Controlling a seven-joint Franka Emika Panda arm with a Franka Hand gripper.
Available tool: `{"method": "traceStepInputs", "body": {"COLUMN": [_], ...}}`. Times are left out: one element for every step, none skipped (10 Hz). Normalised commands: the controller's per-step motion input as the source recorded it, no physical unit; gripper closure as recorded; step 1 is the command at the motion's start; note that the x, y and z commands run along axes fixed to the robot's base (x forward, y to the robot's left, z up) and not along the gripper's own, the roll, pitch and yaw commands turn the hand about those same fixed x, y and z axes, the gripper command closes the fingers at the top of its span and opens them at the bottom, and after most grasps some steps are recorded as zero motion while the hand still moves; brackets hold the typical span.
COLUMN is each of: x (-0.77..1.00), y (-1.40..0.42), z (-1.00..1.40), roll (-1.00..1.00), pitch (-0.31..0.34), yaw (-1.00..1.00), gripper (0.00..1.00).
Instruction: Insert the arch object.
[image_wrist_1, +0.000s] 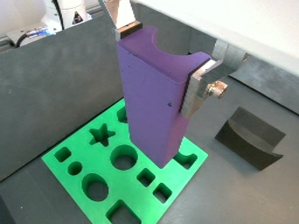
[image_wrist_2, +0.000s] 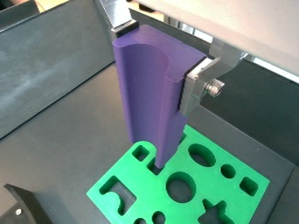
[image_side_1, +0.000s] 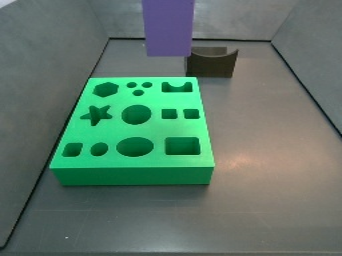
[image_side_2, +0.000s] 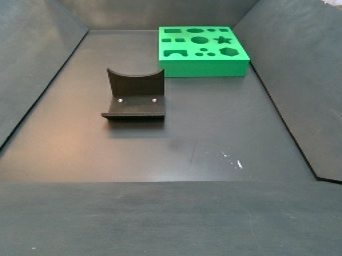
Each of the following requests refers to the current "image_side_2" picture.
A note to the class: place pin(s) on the black curved holder stand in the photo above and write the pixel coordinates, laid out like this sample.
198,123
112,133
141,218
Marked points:
137,96

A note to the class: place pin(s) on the green shape sorter box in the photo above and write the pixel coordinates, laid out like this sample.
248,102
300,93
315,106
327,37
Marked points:
200,51

